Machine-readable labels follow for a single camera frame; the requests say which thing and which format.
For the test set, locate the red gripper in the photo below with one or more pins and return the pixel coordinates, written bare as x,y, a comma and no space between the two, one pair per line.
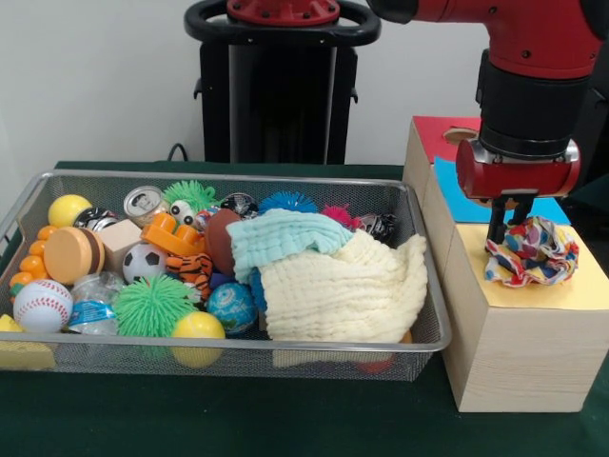
518,176

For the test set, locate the colourful patterned cloth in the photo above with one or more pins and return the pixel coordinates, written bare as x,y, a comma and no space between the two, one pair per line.
533,257

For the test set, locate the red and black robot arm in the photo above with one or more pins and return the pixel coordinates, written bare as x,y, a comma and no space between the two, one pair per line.
533,95

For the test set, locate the wooden box with three holes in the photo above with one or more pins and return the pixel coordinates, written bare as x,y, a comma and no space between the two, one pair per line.
523,357

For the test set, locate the silver mesh bin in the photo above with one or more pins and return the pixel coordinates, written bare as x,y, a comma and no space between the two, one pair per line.
119,362

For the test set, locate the green cloth side table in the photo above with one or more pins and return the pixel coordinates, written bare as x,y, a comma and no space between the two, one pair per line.
595,200

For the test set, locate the black chair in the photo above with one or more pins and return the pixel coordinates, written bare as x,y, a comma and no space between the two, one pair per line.
599,133

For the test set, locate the cream waffle cloth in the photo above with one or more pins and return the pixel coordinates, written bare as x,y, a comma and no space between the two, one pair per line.
342,295

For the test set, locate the light blue waffle cloth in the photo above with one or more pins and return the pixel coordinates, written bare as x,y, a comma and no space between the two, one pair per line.
280,233

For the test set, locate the brown toy football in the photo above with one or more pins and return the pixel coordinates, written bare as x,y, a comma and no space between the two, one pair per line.
219,240

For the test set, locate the blue globe ball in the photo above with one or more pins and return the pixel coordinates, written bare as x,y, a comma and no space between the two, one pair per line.
230,307

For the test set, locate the yellow ball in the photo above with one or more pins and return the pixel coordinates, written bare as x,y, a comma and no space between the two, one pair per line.
197,326

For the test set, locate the dark green table cloth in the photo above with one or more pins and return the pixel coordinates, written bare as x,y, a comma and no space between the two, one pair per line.
238,419

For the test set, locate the small soccer ball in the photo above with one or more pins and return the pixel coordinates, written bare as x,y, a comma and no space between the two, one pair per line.
145,262

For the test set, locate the green spiky rubber ball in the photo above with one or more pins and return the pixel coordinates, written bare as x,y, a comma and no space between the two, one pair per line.
152,304

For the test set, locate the plain wooden cube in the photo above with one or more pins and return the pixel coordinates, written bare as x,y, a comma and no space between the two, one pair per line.
119,238

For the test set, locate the round wooden burger toy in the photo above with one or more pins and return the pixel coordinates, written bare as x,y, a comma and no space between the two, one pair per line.
71,254

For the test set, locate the white baseball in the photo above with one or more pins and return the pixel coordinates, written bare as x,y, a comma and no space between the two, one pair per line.
43,304

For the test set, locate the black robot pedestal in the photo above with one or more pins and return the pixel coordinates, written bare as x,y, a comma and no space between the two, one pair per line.
280,105

